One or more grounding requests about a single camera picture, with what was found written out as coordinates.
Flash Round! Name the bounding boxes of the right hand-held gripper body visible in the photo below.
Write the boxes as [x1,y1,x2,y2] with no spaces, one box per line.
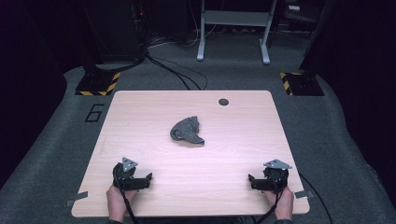
[262,159,293,192]

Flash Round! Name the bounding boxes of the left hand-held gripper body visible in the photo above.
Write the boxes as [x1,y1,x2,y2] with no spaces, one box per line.
[112,157,139,191]

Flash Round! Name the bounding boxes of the grey knitted cloth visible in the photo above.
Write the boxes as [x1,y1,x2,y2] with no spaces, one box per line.
[169,116,205,147]

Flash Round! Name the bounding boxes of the person's left hand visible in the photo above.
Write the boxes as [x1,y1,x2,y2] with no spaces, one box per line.
[106,185,138,223]

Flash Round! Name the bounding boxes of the person's right hand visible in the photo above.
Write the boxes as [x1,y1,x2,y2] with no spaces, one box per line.
[264,186,294,221]

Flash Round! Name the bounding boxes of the grey tape strip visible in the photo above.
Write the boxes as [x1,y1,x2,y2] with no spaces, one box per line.
[293,189,315,200]
[65,190,89,208]

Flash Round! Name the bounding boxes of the black stand with hazard stripes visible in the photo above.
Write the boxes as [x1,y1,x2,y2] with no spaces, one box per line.
[279,0,342,97]
[75,0,121,97]

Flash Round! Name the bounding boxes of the black cabinet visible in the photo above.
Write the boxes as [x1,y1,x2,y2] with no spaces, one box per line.
[83,0,148,64]

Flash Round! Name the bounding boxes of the white metal stand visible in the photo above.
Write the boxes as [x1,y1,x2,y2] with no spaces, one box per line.
[196,0,278,65]

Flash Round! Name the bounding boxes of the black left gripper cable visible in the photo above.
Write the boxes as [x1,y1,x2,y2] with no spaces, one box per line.
[113,169,140,224]

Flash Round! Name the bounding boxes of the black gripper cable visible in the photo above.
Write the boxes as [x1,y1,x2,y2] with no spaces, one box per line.
[254,175,285,224]
[113,169,140,224]

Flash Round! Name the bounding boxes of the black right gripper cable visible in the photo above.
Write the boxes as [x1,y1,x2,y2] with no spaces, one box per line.
[254,175,285,224]

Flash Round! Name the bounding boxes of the thin black cable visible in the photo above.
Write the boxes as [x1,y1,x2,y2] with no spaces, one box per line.
[298,173,333,224]

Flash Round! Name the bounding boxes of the black floor cables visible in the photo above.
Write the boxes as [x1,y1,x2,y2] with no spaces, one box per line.
[144,50,208,91]

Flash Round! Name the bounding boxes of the white floor cables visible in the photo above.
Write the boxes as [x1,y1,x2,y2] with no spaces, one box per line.
[148,18,219,49]

